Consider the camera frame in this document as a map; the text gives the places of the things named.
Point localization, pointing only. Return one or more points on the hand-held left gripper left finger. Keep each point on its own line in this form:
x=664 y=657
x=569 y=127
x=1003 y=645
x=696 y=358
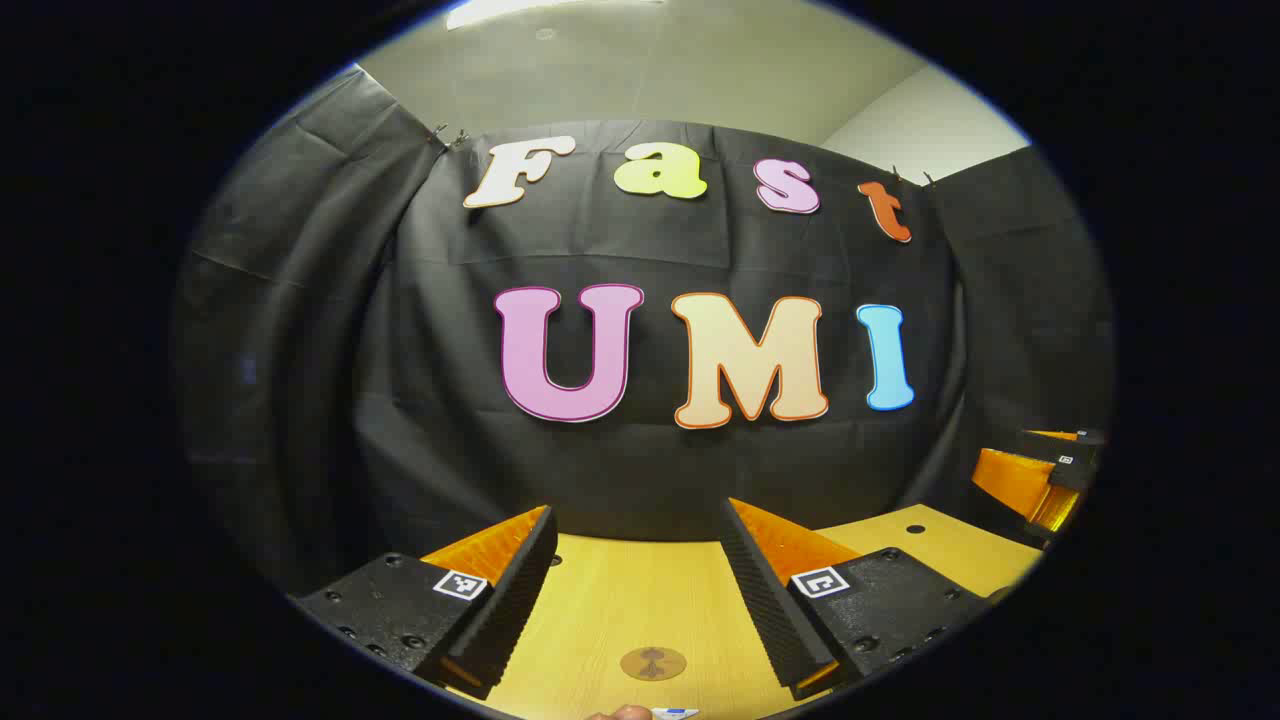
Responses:
x=515 y=600

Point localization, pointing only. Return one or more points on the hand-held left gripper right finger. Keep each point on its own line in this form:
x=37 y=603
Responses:
x=770 y=610

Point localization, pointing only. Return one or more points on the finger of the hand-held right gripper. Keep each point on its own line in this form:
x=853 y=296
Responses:
x=1020 y=485
x=1075 y=437

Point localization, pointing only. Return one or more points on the round brown coaster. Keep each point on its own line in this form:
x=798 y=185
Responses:
x=653 y=664

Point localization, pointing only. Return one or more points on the white toothpaste tube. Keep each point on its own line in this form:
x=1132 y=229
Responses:
x=675 y=712

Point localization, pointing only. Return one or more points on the wooden desktop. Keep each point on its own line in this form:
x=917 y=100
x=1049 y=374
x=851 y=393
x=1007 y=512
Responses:
x=640 y=600

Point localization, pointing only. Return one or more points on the black backdrop cloth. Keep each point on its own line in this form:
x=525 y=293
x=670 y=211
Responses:
x=650 y=250

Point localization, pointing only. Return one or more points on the ceiling light panel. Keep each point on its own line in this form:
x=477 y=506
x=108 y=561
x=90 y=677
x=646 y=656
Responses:
x=500 y=10

